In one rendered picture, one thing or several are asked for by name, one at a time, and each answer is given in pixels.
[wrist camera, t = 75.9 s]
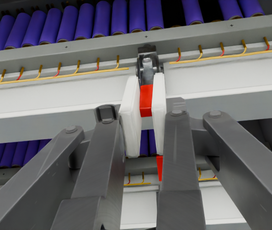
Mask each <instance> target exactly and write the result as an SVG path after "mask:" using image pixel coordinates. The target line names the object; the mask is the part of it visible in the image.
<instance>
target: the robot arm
mask: <svg viewBox="0 0 272 230"><path fill-rule="evenodd" d="M139 103H140V89H139V80H138V77H136V76H130V77H129V78H128V81H127V84H126V88H125V91H124V95H123V99H122V102H121V104H116V105H114V104H105V105H100V106H97V107H96V108H95V109H94V114H95V119H96V126H95V128H94V129H93V130H90V131H85V132H84V130H83V127H82V126H79V125H75V126H73V125H71V126H68V127H67V128H64V129H63V130H62V131H60V132H59V133H58V134H57V135H56V136H55V137H54V138H53V139H52V140H51V141H50V142H49V143H48V144H47V145H46V146H45V147H44V148H43V149H41V150H40V151H39V152H38V153H37V154H36V155H35V156H34V157H33V158H32V159H31V160H30V161H29V162H28V163H27V164H26V165H25V166H24V167H22V168H21V169H20V170H19V171H18V172H17V173H16V174H15V175H14V176H13V177H12V178H11V179H10V180H9V181H8V182H7V183H6V184H5V185H3V186H2V187H1V188H0V230H120V224H121V213H122V203H123V187H124V176H125V165H126V157H128V158H137V157H138V156H139V152H140V140H141V127H142V117H141V115H140V110H139ZM151 111H152V118H153V125H154V133H155V142H156V150H157V154H159V156H163V164H162V181H161V191H159V194H158V206H157V220H156V227H154V228H150V229H146V230H207V228H206V221H205V215H204V209H203V200H202V194H201V190H200V188H199V181H198V175H197V166H196V159H195V154H198V155H204V156H205V161H206V162H207V164H208V165H209V167H210V168H211V170H212V171H213V173H214V174H215V176H216V177H217V179H218V180H219V181H220V183H221V184H222V186H223V188H224V189H225V191H226V192H227V194H228V195H229V196H230V198H231V199H232V201H233V202H234V204H235V205H236V207H237V209H238V210H239V211H240V213H241V214H242V216H243V217H244V219H245V220H246V222H247V224H248V225H249V226H250V228H251V229H252V230H272V152H271V151H270V150H269V149H268V148H267V147H265V146H264V145H263V144H262V143H261V142H260V141H258V140H257V139H256V138H255V137H254V136H253V135H252V134H251V133H250V132H248V131H247V130H246V129H245V128H244V127H243V126H241V125H240V124H239V123H238V122H237V121H236V120H234V119H233V118H232V117H231V116H230V115H229V114H227V113H226V112H223V111H220V110H214V111H210V112H206V113H205V114H203V119H196V118H192V117H190V116H189V113H188V111H187V107H186V103H185V99H183V98H182V97H174V98H166V89H165V77H164V74H163V73H156V74H155V75H154V83H153V95H152V107H151ZM125 152H126V157H125Z"/></svg>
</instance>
